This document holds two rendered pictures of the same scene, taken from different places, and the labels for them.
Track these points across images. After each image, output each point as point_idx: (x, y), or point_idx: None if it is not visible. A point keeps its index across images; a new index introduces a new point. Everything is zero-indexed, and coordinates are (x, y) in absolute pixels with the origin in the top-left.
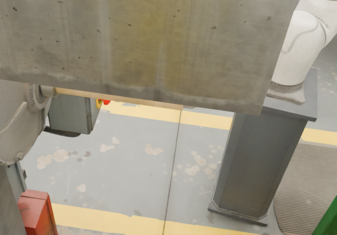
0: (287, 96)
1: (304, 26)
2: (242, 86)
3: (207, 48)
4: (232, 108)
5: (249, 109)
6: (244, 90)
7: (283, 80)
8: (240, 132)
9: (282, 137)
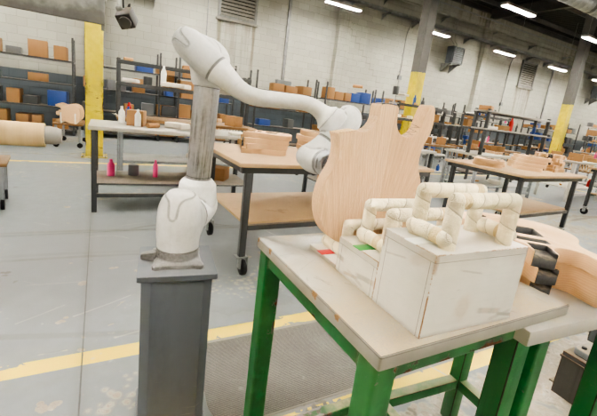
0: (187, 264)
1: (184, 196)
2: None
3: None
4: (75, 13)
5: (92, 15)
6: None
7: (179, 249)
8: (149, 316)
9: (193, 308)
